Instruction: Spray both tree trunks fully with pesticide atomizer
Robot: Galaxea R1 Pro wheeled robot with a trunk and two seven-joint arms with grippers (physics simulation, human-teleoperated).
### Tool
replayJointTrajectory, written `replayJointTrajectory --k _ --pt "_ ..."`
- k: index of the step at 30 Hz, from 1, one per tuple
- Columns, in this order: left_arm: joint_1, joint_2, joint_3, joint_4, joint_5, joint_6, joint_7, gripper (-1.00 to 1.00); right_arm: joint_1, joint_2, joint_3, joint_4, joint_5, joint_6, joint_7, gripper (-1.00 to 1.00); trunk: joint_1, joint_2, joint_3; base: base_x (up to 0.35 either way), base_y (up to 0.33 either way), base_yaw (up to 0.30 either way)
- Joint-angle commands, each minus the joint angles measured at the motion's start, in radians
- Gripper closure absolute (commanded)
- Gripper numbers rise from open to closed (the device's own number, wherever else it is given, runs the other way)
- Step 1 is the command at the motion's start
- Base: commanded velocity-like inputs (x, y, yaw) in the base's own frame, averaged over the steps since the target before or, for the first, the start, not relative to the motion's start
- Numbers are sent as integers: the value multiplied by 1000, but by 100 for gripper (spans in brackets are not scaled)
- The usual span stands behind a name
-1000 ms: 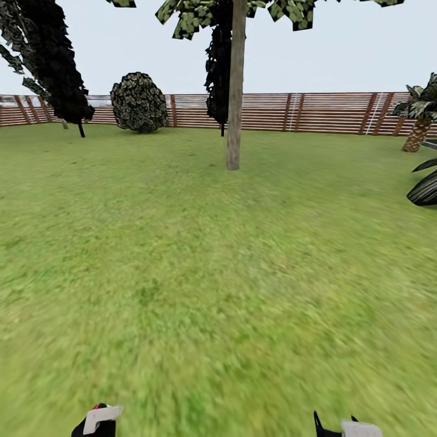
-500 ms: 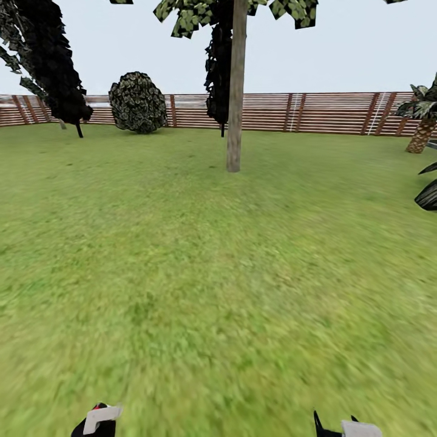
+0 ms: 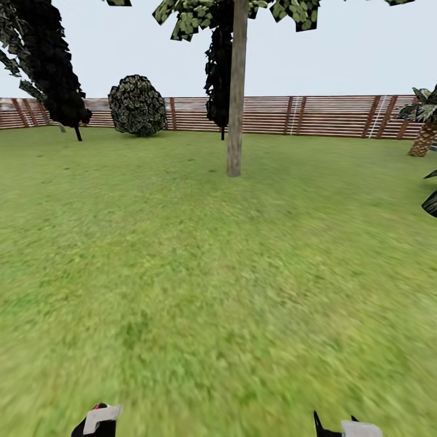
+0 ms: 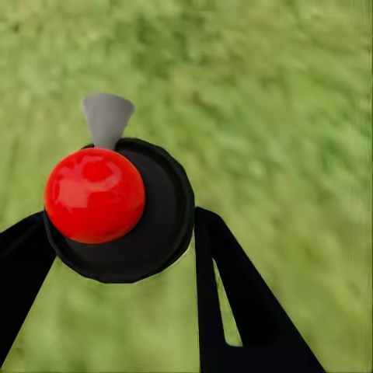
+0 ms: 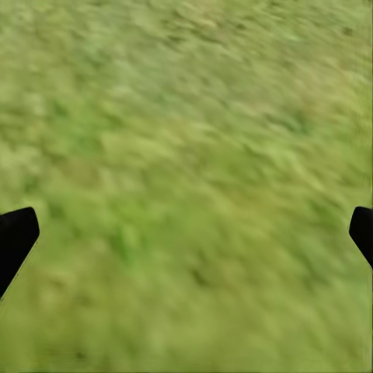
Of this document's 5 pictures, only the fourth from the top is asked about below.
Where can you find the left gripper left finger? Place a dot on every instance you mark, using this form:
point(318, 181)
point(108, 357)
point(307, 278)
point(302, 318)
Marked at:
point(25, 260)

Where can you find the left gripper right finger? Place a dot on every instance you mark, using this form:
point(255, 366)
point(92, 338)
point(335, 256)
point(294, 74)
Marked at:
point(271, 343)

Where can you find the pesticide atomizer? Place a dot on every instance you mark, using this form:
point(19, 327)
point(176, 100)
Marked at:
point(120, 210)

